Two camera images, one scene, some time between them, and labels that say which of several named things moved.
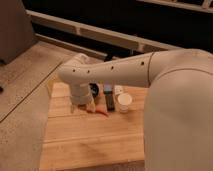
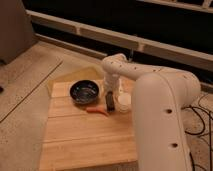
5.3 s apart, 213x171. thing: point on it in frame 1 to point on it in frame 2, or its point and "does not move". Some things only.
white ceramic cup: [124, 100] does not move
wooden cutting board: [80, 140] does not move
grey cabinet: [16, 30] does not move
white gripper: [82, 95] to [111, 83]
